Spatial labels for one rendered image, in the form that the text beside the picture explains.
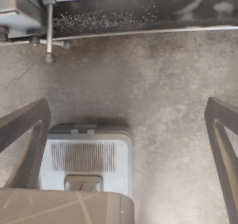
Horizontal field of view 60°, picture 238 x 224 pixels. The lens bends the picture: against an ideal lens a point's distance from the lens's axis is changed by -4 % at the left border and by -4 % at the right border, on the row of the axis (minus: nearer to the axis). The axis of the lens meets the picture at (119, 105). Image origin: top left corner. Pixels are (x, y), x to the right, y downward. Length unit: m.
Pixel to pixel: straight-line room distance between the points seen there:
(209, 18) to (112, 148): 0.77
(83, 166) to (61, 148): 0.15
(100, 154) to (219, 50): 0.95
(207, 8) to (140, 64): 0.52
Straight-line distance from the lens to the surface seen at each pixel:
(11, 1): 0.63
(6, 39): 0.76
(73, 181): 1.19
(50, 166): 1.24
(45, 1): 0.79
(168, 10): 0.98
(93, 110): 1.36
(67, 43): 0.80
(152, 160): 1.44
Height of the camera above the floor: 1.33
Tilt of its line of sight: 82 degrees down
